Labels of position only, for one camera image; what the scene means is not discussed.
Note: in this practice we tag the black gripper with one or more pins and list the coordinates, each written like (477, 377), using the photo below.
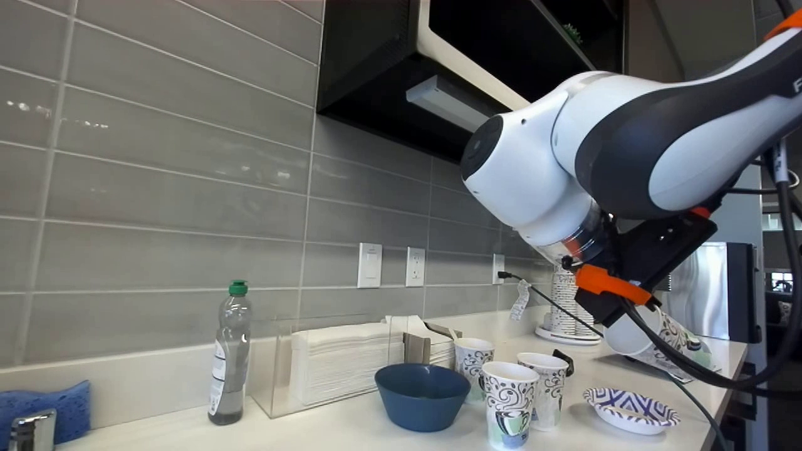
(660, 250)

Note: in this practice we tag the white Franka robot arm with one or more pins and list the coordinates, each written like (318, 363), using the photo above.
(543, 166)

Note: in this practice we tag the stack of paper cups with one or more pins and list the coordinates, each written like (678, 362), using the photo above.
(563, 303)

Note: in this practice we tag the stainless steel appliance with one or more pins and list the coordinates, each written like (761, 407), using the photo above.
(719, 292)

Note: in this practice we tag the white saucer plate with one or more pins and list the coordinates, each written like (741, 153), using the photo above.
(567, 337)

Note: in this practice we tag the small black object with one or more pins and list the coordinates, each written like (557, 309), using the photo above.
(567, 359)

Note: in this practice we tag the purple patterned paper plate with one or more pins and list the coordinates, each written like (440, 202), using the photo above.
(631, 408)

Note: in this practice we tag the under cabinet light bar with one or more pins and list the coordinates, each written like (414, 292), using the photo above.
(452, 103)

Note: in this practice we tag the grey napkin holder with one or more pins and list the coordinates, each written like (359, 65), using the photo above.
(422, 341)

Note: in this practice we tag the dark blue bowl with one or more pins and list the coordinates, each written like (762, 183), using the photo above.
(422, 399)

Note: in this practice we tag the clear napkin box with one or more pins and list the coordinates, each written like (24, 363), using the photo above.
(334, 367)

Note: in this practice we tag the black upper cabinet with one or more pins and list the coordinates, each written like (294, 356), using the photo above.
(376, 51)

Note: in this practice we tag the clear bottle green cap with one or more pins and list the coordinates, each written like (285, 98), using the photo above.
(230, 352)

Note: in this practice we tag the blue sponge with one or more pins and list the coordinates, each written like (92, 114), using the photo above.
(41, 408)

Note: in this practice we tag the chrome sink fixture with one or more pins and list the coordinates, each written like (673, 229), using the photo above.
(28, 430)

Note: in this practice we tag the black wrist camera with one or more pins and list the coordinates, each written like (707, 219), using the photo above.
(618, 309)

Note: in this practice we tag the white wall outlet with plug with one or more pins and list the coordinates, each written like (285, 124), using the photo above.
(497, 265)

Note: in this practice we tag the white wall switch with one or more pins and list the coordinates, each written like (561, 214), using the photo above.
(369, 264)

